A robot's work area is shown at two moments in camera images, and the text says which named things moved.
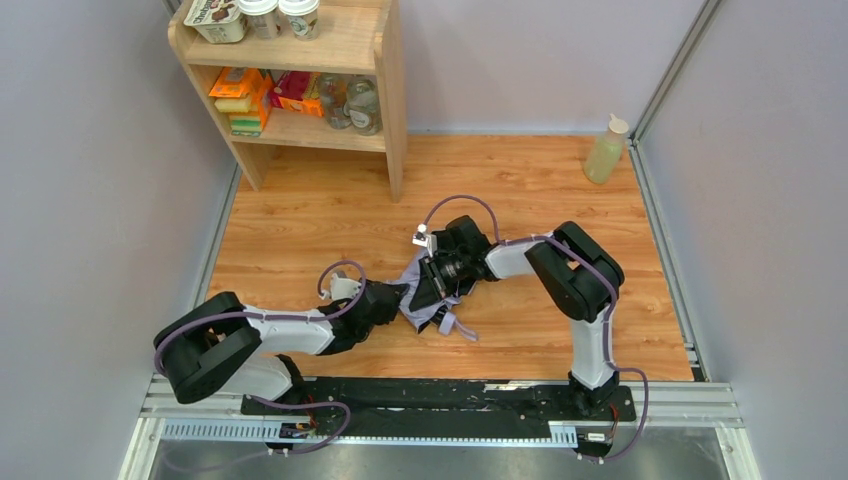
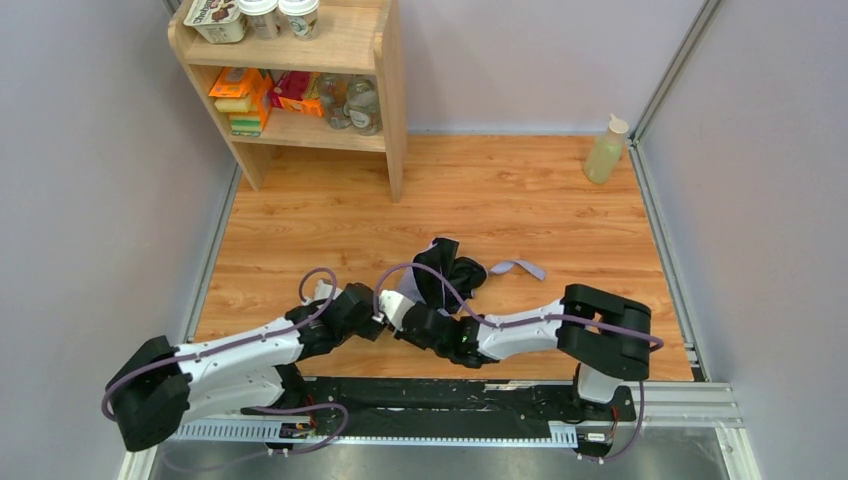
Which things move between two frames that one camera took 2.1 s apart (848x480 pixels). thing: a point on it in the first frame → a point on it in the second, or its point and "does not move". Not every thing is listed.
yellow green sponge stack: x=243 y=122 does not move
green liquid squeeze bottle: x=606 y=152 does not move
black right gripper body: x=432 y=283 → x=436 y=291
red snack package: x=298 y=91 does not move
